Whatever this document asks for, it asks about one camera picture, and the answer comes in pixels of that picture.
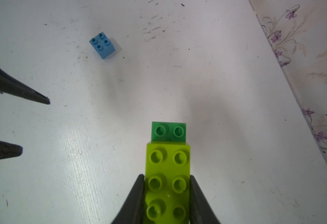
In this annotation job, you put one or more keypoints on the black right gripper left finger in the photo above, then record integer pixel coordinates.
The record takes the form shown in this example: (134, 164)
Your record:
(132, 211)

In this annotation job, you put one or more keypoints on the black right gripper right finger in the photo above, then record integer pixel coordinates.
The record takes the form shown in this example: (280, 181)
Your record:
(200, 210)

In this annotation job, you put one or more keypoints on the lime green long lego brick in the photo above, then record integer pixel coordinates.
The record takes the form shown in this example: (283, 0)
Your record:
(167, 188)

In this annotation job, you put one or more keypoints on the green square lego brick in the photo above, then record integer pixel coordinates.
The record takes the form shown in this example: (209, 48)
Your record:
(168, 132)

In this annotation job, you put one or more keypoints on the blue square lego brick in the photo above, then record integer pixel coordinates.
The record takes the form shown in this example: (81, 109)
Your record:
(102, 45)

